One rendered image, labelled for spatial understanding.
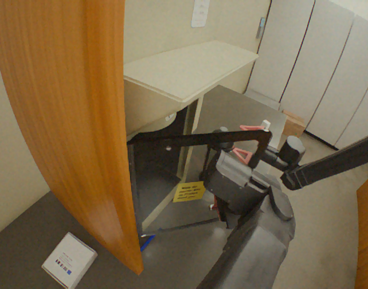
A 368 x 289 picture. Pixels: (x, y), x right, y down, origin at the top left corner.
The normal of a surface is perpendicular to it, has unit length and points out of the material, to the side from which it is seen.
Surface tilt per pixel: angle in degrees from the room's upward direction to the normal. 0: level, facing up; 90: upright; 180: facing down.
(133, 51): 90
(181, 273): 0
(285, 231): 24
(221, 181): 72
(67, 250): 0
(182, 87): 0
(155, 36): 90
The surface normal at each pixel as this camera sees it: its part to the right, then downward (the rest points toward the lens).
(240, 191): -0.29, 0.33
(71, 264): 0.14, -0.73
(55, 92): -0.54, 0.51
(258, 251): 0.36, -0.78
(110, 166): 0.83, 0.45
